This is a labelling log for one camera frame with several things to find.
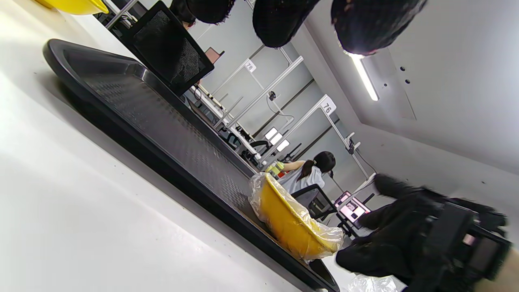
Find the person's right hand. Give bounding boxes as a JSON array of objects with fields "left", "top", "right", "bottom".
[{"left": 336, "top": 174, "right": 507, "bottom": 284}]

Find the person's left hand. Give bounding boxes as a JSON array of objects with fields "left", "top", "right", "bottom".
[{"left": 186, "top": 0, "right": 428, "bottom": 56}]

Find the yellow bowl with red sticks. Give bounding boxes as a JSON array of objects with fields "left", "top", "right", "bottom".
[{"left": 248, "top": 172, "right": 345, "bottom": 261}]

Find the yellow plastic bowl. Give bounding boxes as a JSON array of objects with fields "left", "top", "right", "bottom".
[
  {"left": 257, "top": 172, "right": 339, "bottom": 260},
  {"left": 34, "top": 0, "right": 109, "bottom": 16}
]

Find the monitor with pink screen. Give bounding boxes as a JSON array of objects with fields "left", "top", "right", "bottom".
[{"left": 335, "top": 191, "right": 371, "bottom": 228}]

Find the long ceiling lamp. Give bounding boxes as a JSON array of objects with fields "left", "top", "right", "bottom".
[{"left": 348, "top": 52, "right": 380, "bottom": 102}]

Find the black mesh office chair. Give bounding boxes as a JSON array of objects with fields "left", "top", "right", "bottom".
[
  {"left": 290, "top": 184, "right": 338, "bottom": 221},
  {"left": 120, "top": 0, "right": 215, "bottom": 97}
]

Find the small reddish monitor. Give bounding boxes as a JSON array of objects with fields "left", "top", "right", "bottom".
[{"left": 205, "top": 47, "right": 225, "bottom": 64}]

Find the white background desk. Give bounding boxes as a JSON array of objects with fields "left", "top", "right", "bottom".
[{"left": 184, "top": 83, "right": 262, "bottom": 161}]

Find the black plastic tray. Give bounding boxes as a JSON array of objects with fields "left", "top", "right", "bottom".
[{"left": 43, "top": 39, "right": 341, "bottom": 292}]

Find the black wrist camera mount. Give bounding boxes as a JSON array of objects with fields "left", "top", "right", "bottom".
[{"left": 422, "top": 203, "right": 512, "bottom": 292}]

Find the white aluminium frame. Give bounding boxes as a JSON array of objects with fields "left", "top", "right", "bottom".
[
  {"left": 211, "top": 45, "right": 305, "bottom": 130},
  {"left": 259, "top": 95, "right": 375, "bottom": 191}
]

